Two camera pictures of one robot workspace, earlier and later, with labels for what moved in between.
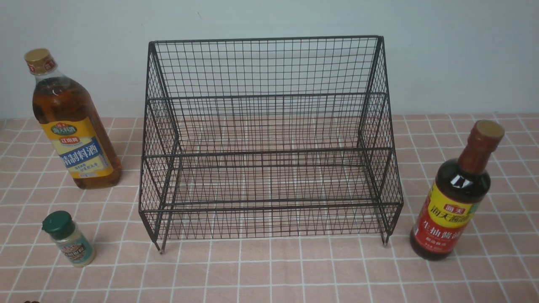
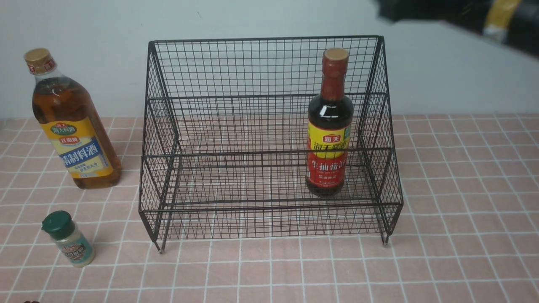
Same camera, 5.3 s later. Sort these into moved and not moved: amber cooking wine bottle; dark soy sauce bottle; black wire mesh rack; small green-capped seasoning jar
Moved: dark soy sauce bottle
Not moved: small green-capped seasoning jar; black wire mesh rack; amber cooking wine bottle
